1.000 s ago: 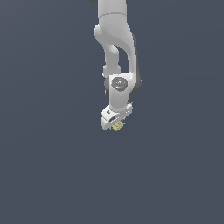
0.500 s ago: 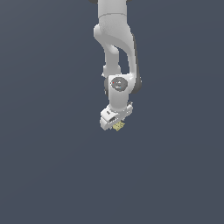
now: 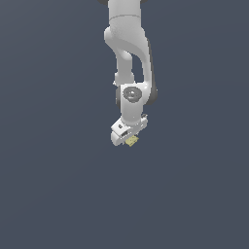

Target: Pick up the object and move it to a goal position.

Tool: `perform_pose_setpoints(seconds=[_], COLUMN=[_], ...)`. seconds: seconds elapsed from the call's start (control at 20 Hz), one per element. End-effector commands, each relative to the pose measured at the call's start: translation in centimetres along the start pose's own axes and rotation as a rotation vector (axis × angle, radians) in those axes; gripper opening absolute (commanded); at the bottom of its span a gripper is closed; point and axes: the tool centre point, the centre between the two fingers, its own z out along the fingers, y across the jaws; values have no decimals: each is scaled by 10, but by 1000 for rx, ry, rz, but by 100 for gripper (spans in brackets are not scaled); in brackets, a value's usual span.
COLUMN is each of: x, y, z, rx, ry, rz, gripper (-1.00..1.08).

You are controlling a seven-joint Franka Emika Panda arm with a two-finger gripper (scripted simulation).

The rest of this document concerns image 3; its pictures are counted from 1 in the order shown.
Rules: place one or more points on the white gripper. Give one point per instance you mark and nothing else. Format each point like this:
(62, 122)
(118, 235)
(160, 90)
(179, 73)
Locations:
(124, 129)

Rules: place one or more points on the small yellow block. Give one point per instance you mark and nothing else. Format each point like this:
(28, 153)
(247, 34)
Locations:
(132, 141)

